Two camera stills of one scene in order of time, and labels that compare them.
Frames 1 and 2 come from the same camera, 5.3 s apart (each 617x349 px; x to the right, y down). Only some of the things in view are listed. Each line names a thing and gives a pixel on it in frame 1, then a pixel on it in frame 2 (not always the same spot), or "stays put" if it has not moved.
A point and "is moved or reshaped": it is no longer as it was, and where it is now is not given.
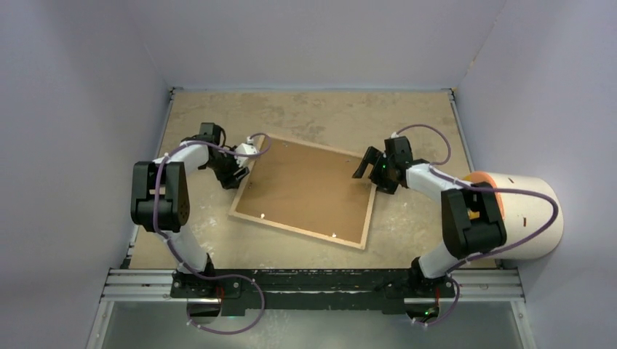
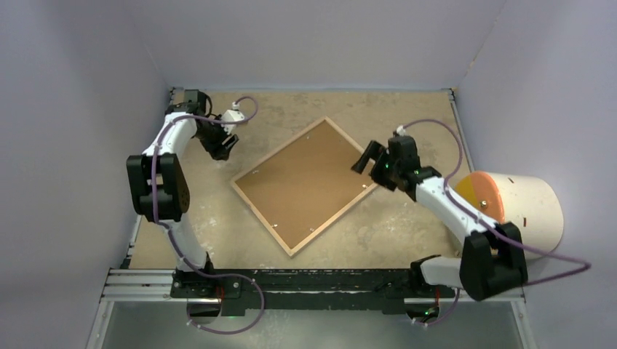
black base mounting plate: (236, 290) stays put
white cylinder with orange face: (525, 215) stays put
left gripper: (231, 180) -> (219, 150)
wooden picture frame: (308, 188) is moved or reshaped
